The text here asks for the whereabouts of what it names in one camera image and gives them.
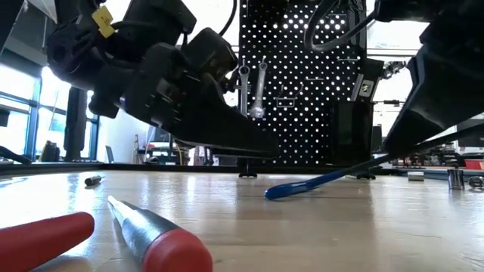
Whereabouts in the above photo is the black aluminium table frame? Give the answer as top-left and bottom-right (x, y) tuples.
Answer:
(0, 145), (243, 177)

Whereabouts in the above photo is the black pegboard foot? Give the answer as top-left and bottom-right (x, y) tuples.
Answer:
(355, 168), (377, 181)

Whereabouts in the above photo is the screwdriver with red-capped handle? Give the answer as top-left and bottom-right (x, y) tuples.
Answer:
(107, 195), (213, 272)

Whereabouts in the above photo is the black computer monitor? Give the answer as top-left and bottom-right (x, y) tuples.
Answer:
(457, 130), (484, 148)

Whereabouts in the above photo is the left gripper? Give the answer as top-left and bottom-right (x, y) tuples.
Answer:
(120, 42), (281, 160)

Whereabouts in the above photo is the black perforated pegboard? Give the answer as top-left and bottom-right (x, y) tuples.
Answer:
(237, 0), (375, 170)

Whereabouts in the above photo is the black pegboard stand box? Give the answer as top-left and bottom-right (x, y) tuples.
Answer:
(331, 100), (374, 169)

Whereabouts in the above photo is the blue T-handle hex key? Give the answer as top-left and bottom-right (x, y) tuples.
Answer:
(263, 126), (484, 202)

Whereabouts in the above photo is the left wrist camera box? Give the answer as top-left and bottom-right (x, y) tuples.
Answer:
(180, 27), (240, 83)

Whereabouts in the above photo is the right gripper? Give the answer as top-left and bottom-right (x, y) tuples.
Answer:
(381, 11), (484, 156)

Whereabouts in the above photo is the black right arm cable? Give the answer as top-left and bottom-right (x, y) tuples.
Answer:
(303, 0), (376, 54)

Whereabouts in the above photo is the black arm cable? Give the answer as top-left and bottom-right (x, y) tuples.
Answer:
(217, 0), (239, 39)
(303, 0), (376, 54)

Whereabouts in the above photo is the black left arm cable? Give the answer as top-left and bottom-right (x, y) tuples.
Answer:
(217, 0), (239, 39)

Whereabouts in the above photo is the black room column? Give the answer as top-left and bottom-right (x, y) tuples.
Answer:
(64, 86), (90, 162)

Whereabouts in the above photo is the black bag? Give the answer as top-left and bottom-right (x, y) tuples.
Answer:
(39, 140), (61, 163)

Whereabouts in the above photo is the chrome combination wrench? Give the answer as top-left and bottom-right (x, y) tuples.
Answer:
(249, 56), (270, 120)
(237, 63), (251, 119)

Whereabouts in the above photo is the dark workstation monitor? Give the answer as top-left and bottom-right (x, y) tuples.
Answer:
(149, 126), (178, 144)

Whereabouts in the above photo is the yellow tag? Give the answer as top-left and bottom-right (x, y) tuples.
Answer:
(91, 5), (116, 39)

